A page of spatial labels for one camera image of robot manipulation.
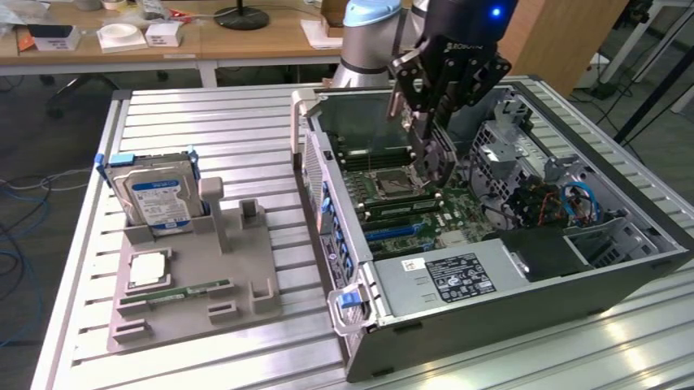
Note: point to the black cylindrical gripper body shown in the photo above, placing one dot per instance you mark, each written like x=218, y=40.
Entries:
x=467, y=36

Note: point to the green graphics card silver bracket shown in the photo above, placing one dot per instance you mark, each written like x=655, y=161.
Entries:
x=435, y=162

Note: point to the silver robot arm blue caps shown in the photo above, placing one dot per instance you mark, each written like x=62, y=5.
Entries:
x=364, y=53

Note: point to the wooden cabinet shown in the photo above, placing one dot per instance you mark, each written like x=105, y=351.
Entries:
x=564, y=40

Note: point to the white paper sheets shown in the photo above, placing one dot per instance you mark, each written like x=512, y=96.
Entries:
x=320, y=38

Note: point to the perforated metal drive cage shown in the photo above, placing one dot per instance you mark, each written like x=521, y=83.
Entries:
x=501, y=158

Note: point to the brown cardboard box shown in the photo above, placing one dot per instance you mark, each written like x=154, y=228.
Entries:
x=332, y=12

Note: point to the CPU socket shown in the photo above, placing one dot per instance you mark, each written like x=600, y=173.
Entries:
x=393, y=185

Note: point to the green RAM stick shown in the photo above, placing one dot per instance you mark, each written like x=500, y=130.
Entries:
x=404, y=208
x=180, y=292

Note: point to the green motherboard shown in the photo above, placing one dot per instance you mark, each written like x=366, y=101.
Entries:
x=461, y=211

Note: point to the black lamp base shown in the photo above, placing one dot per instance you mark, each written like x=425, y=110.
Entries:
x=241, y=20

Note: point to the black expansion slot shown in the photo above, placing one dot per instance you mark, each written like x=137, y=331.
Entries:
x=393, y=224

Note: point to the blue expansion slot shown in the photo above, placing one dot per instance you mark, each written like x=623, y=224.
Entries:
x=396, y=232

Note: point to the silver chipset heatsink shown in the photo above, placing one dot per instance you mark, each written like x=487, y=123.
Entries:
x=457, y=239

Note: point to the black plastic shroud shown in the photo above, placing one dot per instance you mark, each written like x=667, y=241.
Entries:
x=543, y=256

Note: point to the small white box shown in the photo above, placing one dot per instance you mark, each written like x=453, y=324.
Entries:
x=164, y=36

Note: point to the grey disk bay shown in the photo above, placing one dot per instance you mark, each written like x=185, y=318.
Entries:
x=624, y=243

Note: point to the grey power supply unit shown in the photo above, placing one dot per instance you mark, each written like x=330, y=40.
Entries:
x=401, y=284

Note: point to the white square tape holder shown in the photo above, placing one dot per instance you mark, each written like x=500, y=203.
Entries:
x=122, y=40

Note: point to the hard disk with blue carrier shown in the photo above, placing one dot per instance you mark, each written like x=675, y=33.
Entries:
x=158, y=199

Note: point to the blue case release latch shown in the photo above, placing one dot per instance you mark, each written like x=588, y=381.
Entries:
x=349, y=302

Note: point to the wooden desk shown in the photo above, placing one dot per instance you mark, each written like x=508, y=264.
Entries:
x=82, y=59

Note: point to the grey plastic parts rack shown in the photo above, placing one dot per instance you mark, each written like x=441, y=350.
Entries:
x=188, y=260

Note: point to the grey cup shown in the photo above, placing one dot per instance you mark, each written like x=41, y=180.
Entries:
x=89, y=5

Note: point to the open black PC case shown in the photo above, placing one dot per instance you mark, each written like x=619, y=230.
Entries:
x=488, y=337

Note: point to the white box with black lid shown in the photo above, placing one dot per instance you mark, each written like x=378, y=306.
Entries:
x=54, y=42

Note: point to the silver CPU chip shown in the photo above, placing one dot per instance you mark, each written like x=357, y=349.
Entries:
x=148, y=270

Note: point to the orange packet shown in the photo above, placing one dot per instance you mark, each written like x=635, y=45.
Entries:
x=23, y=40

